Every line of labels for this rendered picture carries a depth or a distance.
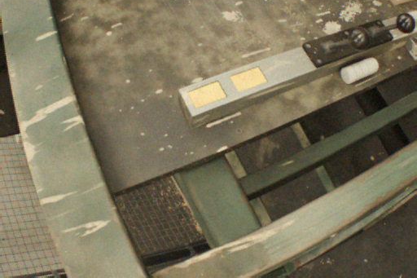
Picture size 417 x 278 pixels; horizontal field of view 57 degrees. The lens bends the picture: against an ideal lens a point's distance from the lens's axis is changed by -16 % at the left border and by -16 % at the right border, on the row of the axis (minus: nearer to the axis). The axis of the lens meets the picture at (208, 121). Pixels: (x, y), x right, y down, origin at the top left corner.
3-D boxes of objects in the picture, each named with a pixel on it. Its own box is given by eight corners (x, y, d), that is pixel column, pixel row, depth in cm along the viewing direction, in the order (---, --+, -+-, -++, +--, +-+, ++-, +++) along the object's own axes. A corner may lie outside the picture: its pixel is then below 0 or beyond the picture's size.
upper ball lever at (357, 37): (336, 56, 73) (378, 46, 60) (320, 62, 72) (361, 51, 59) (328, 36, 73) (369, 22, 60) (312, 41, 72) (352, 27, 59)
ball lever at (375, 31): (380, 40, 76) (422, 29, 63) (367, 45, 75) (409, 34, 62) (374, 22, 76) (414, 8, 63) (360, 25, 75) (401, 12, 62)
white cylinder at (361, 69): (347, 87, 74) (376, 74, 76) (351, 78, 71) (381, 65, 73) (338, 74, 75) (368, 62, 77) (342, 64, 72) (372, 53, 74)
